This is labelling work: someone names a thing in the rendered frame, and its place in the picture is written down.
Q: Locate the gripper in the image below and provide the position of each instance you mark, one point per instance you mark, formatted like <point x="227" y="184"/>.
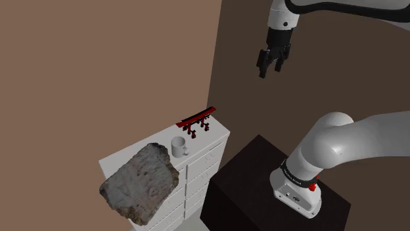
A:
<point x="279" y="40"/>

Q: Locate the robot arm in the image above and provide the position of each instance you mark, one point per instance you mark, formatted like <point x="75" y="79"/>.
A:
<point x="339" y="144"/>

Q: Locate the red and black gate figure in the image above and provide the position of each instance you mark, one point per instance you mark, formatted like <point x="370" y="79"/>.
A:
<point x="197" y="121"/>

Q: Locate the white chest of drawers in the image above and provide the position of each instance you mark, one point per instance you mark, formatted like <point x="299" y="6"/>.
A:
<point x="205" y="160"/>

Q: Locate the white mug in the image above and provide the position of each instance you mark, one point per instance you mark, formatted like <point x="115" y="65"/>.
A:
<point x="178" y="147"/>

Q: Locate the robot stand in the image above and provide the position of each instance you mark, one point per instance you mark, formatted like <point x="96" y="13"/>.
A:
<point x="243" y="192"/>

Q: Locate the grey carved stone slab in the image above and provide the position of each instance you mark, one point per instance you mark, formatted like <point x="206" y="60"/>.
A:
<point x="141" y="184"/>

